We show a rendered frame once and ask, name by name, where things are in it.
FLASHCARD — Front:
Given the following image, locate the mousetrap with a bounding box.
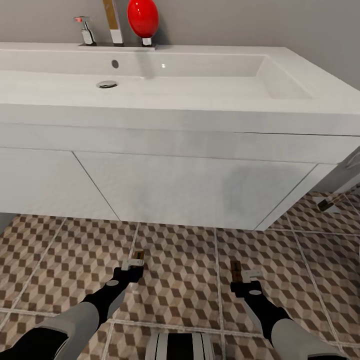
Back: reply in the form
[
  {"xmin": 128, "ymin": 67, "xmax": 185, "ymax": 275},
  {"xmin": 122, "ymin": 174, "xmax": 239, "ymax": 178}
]
[
  {"xmin": 230, "ymin": 260, "xmax": 243, "ymax": 283},
  {"xmin": 134, "ymin": 251, "xmax": 145, "ymax": 260}
]

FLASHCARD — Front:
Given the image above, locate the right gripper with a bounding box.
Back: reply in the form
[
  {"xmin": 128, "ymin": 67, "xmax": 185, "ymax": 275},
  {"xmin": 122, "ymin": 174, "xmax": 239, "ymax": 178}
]
[{"xmin": 230, "ymin": 280, "xmax": 263, "ymax": 298}]

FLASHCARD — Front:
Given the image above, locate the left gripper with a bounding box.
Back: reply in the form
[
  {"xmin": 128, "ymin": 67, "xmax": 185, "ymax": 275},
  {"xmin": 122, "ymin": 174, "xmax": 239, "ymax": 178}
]
[{"xmin": 113, "ymin": 266, "xmax": 144, "ymax": 285}]

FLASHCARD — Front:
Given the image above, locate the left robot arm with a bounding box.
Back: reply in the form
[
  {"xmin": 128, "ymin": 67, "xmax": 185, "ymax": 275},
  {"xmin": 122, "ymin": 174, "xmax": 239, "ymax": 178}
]
[{"xmin": 0, "ymin": 258, "xmax": 144, "ymax": 360}]

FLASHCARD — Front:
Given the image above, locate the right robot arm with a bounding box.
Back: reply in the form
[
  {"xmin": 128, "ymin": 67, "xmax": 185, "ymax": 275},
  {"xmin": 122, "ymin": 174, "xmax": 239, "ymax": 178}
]
[{"xmin": 230, "ymin": 269, "xmax": 350, "ymax": 360}]

